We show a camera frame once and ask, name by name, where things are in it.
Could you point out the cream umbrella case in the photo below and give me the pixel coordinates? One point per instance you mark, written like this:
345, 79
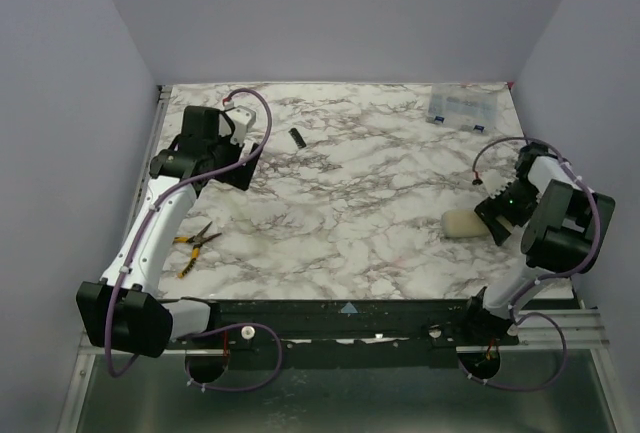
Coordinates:
462, 224

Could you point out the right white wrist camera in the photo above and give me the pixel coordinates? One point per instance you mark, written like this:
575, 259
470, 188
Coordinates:
494, 183

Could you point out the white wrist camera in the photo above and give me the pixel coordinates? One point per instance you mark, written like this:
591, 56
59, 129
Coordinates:
235, 123
494, 183

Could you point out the yellow handled pliers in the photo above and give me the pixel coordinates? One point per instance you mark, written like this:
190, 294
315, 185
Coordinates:
196, 241

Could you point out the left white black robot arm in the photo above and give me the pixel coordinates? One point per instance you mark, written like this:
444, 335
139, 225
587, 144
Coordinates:
122, 309

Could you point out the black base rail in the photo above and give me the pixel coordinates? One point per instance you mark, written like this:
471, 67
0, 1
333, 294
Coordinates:
344, 334

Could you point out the clear plastic organizer box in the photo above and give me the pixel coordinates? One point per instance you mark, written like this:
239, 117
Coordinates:
463, 107

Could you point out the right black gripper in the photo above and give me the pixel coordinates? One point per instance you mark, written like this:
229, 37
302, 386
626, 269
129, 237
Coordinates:
496, 214

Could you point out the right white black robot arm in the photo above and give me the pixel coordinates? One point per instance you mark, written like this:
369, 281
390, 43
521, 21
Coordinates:
564, 223

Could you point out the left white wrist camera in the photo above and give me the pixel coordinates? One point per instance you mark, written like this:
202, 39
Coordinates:
235, 123

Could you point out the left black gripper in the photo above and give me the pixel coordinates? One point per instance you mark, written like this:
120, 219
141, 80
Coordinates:
245, 167

